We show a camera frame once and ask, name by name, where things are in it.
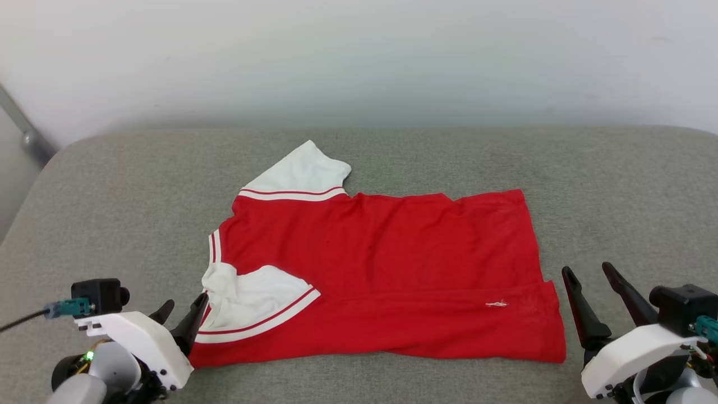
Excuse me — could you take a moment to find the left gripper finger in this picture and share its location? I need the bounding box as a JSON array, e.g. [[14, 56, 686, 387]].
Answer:
[[169, 291, 210, 357], [148, 299, 176, 327]]

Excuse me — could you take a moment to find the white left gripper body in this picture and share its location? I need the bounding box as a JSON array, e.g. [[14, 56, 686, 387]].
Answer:
[[74, 311, 195, 392]]

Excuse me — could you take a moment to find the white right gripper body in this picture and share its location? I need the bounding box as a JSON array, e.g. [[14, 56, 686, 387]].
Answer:
[[581, 323, 708, 401]]

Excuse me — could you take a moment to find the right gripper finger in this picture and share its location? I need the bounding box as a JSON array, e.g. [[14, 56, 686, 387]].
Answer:
[[561, 265, 613, 352], [601, 261, 659, 328]]

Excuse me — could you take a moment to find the red and white shirt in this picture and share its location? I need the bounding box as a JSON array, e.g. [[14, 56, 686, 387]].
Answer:
[[187, 140, 568, 369]]

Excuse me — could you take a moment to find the grey metal bar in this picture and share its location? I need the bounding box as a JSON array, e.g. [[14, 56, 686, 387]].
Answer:
[[0, 83, 58, 167]]

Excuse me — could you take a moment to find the grey fabric sofa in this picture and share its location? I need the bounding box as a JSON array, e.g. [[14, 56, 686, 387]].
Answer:
[[0, 124, 718, 404]]

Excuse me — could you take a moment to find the teal right camera connector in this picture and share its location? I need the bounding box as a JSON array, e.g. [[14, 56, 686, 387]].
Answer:
[[695, 315, 718, 345]]

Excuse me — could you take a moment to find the teal camera connector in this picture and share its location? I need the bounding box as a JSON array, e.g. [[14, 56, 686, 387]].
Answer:
[[695, 315, 718, 345], [44, 298, 94, 321]]

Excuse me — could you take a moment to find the teal left camera connector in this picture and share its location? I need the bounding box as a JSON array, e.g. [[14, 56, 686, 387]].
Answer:
[[44, 298, 94, 321]]

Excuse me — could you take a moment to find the black left camera cable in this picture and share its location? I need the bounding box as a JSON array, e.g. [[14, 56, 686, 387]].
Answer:
[[0, 309, 49, 333]]

